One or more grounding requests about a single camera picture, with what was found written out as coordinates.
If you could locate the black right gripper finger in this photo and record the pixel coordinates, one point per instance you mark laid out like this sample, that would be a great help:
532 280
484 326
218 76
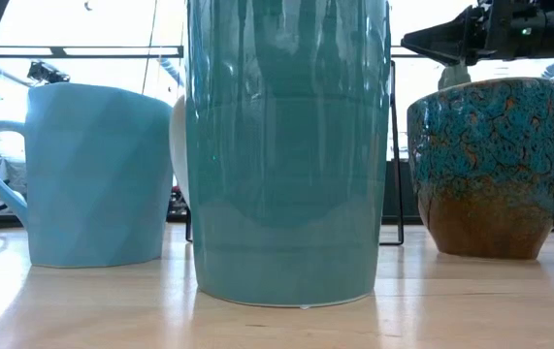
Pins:
446 41

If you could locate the dark grey mug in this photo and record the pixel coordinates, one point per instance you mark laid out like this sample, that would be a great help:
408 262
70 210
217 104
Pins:
490 169

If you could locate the white ceramic mug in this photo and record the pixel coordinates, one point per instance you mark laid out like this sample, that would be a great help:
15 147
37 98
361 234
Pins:
179 145

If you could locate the light blue faceted mug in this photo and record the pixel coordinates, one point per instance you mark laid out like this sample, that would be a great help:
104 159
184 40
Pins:
97 174

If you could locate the black panel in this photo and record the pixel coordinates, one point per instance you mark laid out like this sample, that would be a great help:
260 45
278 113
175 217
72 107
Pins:
410 194

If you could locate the black metal crossbar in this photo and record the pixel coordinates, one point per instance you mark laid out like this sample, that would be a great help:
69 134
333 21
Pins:
87 51

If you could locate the black mounted device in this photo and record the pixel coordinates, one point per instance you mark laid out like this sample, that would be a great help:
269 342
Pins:
46 72

